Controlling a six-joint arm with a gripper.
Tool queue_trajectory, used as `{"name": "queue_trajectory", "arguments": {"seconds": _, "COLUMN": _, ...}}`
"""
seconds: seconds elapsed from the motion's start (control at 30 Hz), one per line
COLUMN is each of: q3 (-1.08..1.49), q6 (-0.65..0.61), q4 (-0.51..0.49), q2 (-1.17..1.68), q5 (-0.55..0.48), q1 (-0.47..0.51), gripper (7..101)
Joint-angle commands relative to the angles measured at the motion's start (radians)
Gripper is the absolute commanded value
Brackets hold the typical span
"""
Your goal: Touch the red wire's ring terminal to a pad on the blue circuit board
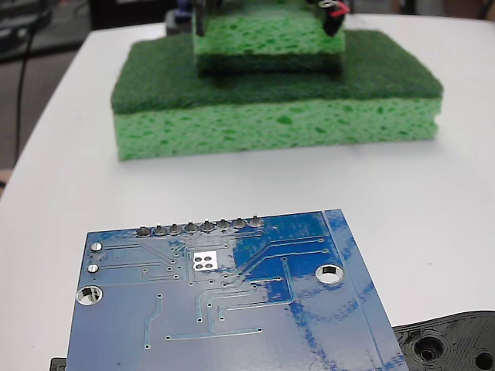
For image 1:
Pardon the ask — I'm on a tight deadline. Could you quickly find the blue printed circuit board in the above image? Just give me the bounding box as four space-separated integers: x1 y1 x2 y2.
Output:
66 209 406 371

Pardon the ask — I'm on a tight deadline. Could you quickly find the dark background equipment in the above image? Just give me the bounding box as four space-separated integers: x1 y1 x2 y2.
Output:
0 0 54 61

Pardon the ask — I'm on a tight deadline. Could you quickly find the black hanging cable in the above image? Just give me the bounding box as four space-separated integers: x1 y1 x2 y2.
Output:
15 11 44 163

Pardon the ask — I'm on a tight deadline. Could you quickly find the small green scrub sponge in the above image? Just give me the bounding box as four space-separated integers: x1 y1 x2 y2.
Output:
192 0 347 78

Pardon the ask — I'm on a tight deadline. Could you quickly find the grey blue base block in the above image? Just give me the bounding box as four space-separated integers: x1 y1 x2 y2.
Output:
165 0 194 36

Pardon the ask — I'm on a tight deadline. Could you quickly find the large green scrub sponge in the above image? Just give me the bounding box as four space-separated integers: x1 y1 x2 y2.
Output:
110 29 445 162

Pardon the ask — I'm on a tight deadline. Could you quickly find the black plastic mount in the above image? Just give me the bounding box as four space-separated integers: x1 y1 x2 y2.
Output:
49 308 495 371

